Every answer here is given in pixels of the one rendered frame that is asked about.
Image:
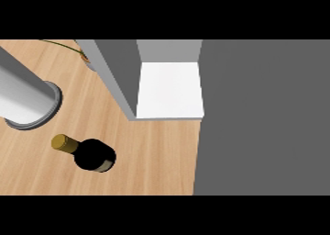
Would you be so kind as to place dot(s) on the black wine bottle gold cap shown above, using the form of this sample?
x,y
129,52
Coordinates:
x,y
94,154

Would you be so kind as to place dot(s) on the grey open cabinet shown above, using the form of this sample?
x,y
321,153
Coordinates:
x,y
167,88

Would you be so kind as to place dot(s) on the dark grey cabinet door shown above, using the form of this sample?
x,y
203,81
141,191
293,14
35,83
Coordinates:
x,y
266,122

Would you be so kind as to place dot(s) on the potted plant with green stem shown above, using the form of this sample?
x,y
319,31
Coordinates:
x,y
83,58

